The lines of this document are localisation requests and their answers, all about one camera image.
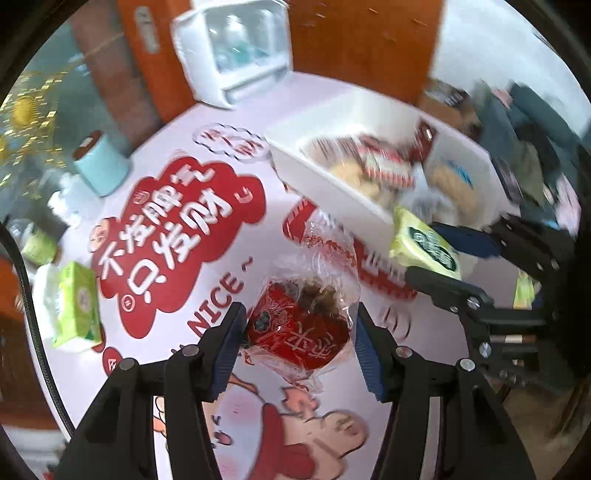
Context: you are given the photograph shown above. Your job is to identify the round rice cracker packet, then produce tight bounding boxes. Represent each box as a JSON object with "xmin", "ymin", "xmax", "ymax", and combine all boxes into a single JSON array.
[{"xmin": 329, "ymin": 159, "xmax": 394, "ymax": 209}]

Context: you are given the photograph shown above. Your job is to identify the puffed rice bar packet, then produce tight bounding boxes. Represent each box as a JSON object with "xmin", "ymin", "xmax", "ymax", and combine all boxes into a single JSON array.
[{"xmin": 427, "ymin": 164, "xmax": 479, "ymax": 225}]

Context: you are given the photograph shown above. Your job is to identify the green yellow snack packet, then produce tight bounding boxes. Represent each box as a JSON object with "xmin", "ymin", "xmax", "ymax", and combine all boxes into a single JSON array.
[{"xmin": 389, "ymin": 207, "xmax": 462, "ymax": 280}]

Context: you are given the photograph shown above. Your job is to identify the white plastic storage bin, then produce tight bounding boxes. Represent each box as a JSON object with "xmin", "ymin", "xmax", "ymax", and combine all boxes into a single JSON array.
[{"xmin": 266, "ymin": 90, "xmax": 512, "ymax": 254}]

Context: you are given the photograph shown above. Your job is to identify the wooden cabinet with shelves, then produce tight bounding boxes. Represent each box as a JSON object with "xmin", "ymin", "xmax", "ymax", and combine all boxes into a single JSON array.
[{"xmin": 288, "ymin": 0, "xmax": 445, "ymax": 104}]

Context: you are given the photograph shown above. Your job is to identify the teal canister with brown lid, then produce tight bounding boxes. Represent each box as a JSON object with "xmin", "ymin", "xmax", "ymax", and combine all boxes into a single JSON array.
[{"xmin": 72, "ymin": 130, "xmax": 130, "ymax": 197}]

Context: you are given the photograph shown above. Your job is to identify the red jujube snack packet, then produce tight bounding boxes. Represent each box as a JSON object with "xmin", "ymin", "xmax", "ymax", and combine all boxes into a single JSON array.
[{"xmin": 243, "ymin": 213, "xmax": 361, "ymax": 393}]

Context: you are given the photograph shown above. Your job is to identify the white barcode biscuit packet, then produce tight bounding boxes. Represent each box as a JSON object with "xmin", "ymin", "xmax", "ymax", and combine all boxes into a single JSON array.
[{"xmin": 358, "ymin": 135, "xmax": 415, "ymax": 189}]

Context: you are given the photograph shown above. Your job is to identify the white squeeze bottle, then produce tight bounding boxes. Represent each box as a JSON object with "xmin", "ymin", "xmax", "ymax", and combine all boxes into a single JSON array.
[{"xmin": 47, "ymin": 173, "xmax": 102, "ymax": 228}]

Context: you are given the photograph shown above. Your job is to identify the clear bottle with green label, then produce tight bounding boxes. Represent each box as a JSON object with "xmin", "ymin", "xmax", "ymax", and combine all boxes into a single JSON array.
[{"xmin": 8, "ymin": 219, "xmax": 57, "ymax": 267}]

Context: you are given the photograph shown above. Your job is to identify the black cable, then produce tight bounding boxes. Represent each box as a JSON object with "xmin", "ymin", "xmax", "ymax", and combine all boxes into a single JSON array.
[{"xmin": 0, "ymin": 223, "xmax": 77, "ymax": 439}]

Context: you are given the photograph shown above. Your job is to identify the white cosmetics organizer case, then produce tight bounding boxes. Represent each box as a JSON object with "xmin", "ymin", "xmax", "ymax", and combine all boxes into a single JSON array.
[{"xmin": 170, "ymin": 1, "xmax": 293, "ymax": 109}]

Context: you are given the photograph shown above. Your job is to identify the glass sliding door gold ornament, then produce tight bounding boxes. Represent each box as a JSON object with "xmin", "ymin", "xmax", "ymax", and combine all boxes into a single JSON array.
[{"xmin": 1, "ymin": 1, "xmax": 194, "ymax": 237}]

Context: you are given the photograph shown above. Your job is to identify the green tissue box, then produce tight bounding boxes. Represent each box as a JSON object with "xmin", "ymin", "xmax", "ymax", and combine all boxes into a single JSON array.
[{"xmin": 47, "ymin": 261, "xmax": 102, "ymax": 353}]

